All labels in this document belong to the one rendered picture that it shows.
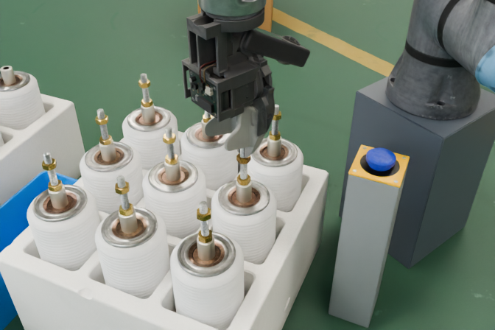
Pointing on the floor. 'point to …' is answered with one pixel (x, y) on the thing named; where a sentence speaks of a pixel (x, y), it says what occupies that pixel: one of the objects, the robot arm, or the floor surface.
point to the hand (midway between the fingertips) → (247, 144)
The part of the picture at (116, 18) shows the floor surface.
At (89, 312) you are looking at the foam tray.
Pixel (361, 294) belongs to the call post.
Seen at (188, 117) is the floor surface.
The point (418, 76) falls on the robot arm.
